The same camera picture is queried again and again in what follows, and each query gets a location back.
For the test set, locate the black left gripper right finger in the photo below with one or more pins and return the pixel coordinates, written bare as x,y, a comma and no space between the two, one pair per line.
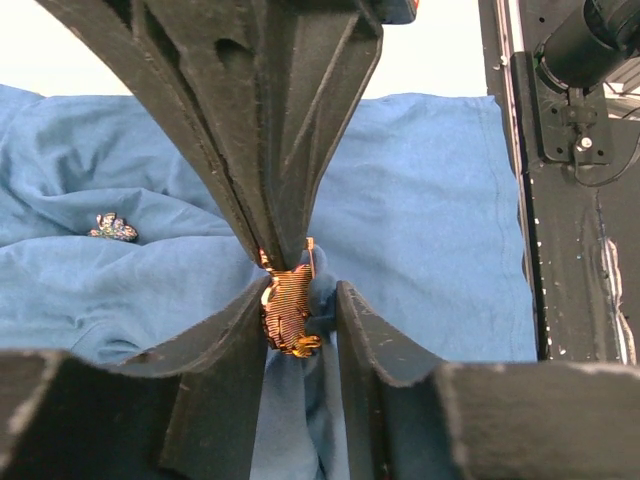
411,415

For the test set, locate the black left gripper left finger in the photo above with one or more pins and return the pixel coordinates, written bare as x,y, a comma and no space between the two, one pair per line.
186,409

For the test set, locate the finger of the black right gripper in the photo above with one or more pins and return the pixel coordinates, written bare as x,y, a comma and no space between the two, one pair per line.
318,58
192,66

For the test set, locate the red maple leaf brooch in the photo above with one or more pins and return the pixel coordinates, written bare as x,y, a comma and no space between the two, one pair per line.
285,307

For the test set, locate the blue t-shirt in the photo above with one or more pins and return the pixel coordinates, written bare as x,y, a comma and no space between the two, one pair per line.
417,209

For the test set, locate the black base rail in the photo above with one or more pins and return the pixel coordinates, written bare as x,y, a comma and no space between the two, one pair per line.
573,143

